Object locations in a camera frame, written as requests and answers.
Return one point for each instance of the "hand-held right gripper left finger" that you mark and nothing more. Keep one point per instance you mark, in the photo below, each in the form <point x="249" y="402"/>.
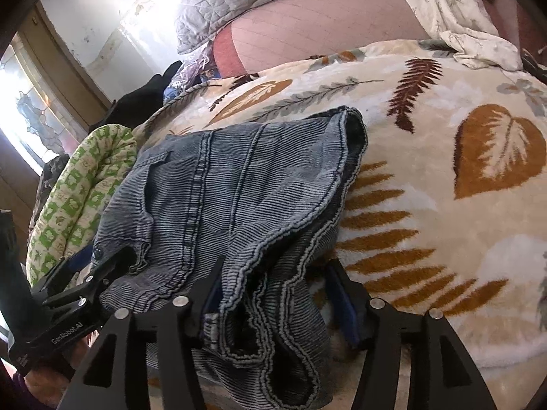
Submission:
<point x="209" y="299"/>

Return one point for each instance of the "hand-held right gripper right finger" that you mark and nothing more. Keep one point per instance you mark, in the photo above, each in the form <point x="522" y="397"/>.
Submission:
<point x="348" y="311"/>

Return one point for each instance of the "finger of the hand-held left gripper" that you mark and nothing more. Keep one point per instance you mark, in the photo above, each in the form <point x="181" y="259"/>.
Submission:
<point x="92" y="290"/>
<point x="111" y="260"/>

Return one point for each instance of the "blue denim pants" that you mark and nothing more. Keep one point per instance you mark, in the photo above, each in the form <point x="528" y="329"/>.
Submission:
<point x="256" y="179"/>

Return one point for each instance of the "person's left hand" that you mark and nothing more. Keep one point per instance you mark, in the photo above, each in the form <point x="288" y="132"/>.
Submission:
<point x="47" y="388"/>

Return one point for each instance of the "green patterned cloth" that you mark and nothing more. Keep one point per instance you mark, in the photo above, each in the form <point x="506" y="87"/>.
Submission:
<point x="77" y="205"/>

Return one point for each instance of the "dark patterned cloth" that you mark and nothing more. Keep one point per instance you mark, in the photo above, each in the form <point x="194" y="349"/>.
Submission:
<point x="53" y="175"/>

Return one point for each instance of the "leaf print blanket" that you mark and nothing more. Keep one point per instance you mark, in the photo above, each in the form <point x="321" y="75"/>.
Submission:
<point x="427" y="222"/>

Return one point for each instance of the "black cloth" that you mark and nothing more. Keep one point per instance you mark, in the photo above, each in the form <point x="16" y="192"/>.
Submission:
<point x="141" y="98"/>

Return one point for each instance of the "purple floral cloth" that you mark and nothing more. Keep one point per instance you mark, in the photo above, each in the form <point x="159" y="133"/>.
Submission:
<point x="192" y="72"/>

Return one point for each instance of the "pink striped bed sheet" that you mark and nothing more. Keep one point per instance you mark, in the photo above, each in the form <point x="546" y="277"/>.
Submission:
<point x="320" y="30"/>

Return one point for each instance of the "small black object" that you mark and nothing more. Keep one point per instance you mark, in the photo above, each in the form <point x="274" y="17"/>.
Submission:
<point x="534" y="64"/>

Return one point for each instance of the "white crumpled cloth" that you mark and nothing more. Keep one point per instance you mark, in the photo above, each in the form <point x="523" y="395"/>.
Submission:
<point x="448" y="8"/>

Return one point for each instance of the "wooden window frame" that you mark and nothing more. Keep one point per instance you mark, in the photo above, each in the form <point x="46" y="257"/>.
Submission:
<point x="64" y="64"/>

